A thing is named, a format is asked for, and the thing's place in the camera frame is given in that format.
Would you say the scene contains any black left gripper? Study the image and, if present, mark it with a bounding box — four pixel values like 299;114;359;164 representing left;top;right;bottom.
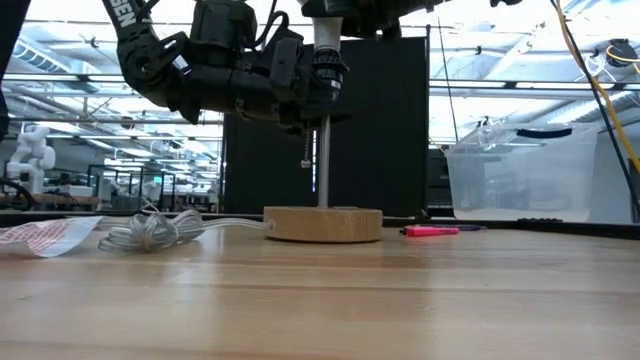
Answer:
172;0;351;134

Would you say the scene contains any black aluminium table frame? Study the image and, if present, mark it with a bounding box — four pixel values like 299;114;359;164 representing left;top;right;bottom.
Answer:
0;209;640;241

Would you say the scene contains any clear plastic storage bin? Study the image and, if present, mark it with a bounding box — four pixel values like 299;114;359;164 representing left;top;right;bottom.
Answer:
443;122;600;224

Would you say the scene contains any yellow cable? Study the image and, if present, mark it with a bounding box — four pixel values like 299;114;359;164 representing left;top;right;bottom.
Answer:
552;0;640;174

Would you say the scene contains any clear lamp power cord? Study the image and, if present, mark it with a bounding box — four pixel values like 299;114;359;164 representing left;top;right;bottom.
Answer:
97;208;275;254

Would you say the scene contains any white lightbulb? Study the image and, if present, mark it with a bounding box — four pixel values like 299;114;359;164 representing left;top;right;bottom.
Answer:
312;16;345;52

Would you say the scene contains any black ceiling cable reel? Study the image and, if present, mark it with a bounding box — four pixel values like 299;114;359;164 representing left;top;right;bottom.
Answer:
604;37;640;69

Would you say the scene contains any clear plastic bag red print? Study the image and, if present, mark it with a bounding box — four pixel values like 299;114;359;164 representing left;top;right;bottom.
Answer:
0;215;104;259

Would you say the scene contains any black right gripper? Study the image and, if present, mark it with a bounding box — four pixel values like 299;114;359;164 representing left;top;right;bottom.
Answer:
301;0;454;40

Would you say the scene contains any pink highlighter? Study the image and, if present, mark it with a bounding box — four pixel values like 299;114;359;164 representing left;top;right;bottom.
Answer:
399;224;461;238

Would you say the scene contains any white robot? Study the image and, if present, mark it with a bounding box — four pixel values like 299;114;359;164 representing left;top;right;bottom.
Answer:
5;124;57;195

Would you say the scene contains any black partition panel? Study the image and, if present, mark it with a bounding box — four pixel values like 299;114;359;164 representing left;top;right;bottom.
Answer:
222;35;432;218

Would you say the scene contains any wooden base lamp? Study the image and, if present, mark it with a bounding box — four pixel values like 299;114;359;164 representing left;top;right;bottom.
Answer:
263;47;384;245

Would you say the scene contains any long black cable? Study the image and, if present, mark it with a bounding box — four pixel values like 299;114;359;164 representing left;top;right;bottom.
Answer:
548;0;640;214

